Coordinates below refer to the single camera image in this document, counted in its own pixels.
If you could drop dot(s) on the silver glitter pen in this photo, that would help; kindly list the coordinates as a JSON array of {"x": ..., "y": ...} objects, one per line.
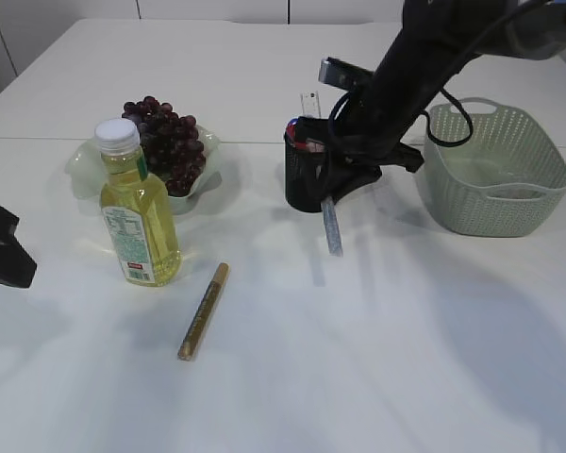
[{"x": 332, "y": 232}]

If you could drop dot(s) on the red glitter pen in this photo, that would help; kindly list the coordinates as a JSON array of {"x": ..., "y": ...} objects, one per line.
[{"x": 309, "y": 146}]

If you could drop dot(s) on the blue scissors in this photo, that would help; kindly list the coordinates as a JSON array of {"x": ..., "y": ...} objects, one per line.
[{"x": 290, "y": 130}]

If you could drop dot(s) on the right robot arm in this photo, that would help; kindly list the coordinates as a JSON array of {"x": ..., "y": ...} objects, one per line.
[{"x": 534, "y": 30}]

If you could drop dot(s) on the clear plastic ruler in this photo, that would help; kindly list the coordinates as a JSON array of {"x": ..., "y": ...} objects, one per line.
[{"x": 310, "y": 103}]

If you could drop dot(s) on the green wavy glass plate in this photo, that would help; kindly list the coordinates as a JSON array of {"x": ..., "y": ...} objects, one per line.
[{"x": 88, "y": 174}]

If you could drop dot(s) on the light green woven basket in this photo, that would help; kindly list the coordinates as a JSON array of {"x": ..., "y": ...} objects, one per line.
[{"x": 495, "y": 174}]

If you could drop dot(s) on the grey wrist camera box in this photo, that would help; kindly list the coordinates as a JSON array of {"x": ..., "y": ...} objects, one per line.
[{"x": 343, "y": 75}]

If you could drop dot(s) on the yellow tea bottle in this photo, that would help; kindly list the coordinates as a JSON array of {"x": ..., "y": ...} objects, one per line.
[{"x": 135, "y": 207}]

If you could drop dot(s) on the purple grape bunch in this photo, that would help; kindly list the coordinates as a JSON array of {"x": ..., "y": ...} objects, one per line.
[{"x": 167, "y": 139}]

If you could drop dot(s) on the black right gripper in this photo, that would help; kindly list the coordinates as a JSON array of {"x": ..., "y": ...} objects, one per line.
[{"x": 427, "y": 52}]

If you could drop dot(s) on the black mesh pen holder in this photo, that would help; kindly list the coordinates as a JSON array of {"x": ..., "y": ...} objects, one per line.
[{"x": 304, "y": 185}]

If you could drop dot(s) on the gold glitter pen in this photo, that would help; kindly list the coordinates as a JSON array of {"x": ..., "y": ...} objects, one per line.
[{"x": 199, "y": 323}]

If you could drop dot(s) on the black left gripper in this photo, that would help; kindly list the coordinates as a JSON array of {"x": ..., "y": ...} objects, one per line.
[{"x": 17, "y": 268}]

